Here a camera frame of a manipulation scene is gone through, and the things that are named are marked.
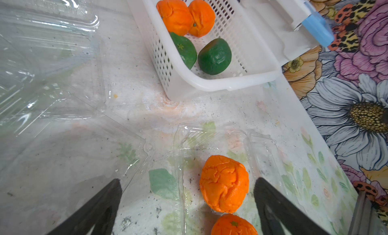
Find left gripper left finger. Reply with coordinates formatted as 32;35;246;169
49;178;122;235

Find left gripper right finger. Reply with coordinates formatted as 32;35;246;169
254;177;328;235

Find orange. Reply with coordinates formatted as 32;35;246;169
156;0;194;36
199;155;249;213
211;214;258;235
189;0;215;38

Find clear clamshell container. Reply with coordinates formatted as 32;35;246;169
174;124;298;235
1;0;106;122

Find white perforated plastic basket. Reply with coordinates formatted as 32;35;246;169
124;0;283;102

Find green fruit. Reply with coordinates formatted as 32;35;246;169
198;38;232;75
169;33;198;69

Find blue lid storage box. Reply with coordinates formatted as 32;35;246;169
239;0;335;66

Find right aluminium corner post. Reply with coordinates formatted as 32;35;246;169
348;191;388;235

